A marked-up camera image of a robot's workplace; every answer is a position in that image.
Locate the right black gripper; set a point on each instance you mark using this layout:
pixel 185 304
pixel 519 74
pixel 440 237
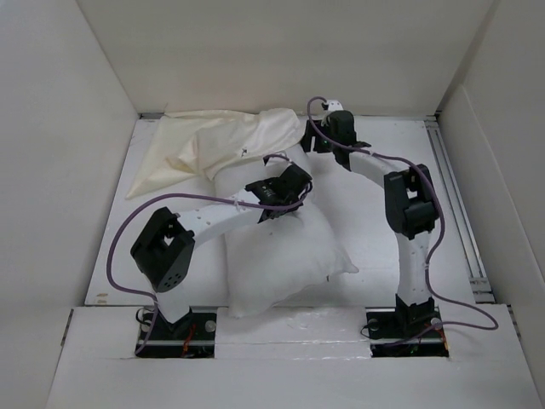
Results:
pixel 306 140

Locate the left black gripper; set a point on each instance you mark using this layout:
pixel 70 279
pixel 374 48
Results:
pixel 269 181

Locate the white pillow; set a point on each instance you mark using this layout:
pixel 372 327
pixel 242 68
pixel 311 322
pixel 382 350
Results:
pixel 271 261

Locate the cream pillowcase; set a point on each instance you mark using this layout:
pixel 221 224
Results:
pixel 201 143

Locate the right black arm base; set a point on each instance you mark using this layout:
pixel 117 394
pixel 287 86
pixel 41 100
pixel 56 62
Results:
pixel 390 338

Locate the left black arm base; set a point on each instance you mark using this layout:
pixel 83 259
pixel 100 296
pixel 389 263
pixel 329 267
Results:
pixel 193 338

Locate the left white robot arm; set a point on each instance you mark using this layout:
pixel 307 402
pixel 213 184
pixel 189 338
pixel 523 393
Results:
pixel 163 250

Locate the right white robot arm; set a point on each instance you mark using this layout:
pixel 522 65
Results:
pixel 410 212

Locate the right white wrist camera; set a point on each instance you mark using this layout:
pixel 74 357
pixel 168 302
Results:
pixel 332 105

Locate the aluminium rail right side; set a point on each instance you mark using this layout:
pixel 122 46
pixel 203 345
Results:
pixel 477 277

